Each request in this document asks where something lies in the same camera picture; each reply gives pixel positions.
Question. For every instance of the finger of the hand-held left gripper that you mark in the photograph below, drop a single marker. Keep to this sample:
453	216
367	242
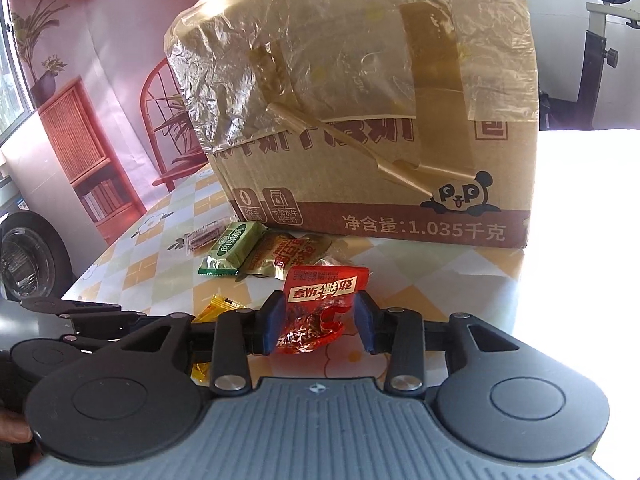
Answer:
75	307
100	332

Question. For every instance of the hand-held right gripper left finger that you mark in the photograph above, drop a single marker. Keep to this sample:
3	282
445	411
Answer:
274	322

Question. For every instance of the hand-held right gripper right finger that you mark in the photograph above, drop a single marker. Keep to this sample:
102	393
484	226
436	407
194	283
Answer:
364	325

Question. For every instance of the yellow snack packet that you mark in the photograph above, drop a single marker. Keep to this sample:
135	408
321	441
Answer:
217	309

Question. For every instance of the red snack packet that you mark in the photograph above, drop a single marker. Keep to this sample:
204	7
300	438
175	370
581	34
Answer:
320	285

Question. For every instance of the brown cardboard box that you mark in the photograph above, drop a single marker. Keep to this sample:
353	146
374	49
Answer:
350	195

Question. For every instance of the person's left hand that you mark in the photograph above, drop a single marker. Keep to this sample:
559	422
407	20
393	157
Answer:
12	425

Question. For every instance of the dark round object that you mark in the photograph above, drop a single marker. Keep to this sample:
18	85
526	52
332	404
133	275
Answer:
30	260

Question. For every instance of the golden brown snack packet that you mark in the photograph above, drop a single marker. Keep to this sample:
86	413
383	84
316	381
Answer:
280	255

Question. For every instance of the green snack packet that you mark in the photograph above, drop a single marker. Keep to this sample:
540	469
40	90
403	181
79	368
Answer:
232	247

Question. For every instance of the checkered flower tablecloth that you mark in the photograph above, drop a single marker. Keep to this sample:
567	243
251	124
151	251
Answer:
450	285

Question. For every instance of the clear brown candy packet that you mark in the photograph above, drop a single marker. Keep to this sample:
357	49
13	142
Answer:
202	237

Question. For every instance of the printed room backdrop cloth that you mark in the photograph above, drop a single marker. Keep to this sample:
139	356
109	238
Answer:
110	60

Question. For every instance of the translucent dotted plastic liner bag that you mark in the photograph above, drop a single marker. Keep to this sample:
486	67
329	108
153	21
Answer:
325	60

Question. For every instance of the black exercise bike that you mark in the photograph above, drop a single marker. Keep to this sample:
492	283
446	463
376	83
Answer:
592	60

